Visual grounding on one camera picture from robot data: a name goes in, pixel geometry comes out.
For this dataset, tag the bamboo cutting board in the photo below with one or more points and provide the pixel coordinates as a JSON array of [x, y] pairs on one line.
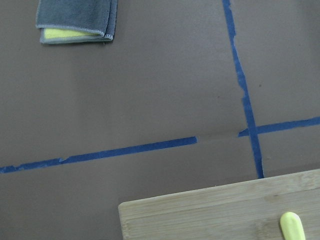
[[249, 210]]

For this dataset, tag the grey folded cloth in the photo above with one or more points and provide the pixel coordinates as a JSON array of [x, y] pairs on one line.
[[76, 21]]

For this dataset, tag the yellow plastic knife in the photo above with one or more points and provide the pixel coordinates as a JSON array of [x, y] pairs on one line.
[[292, 227]]

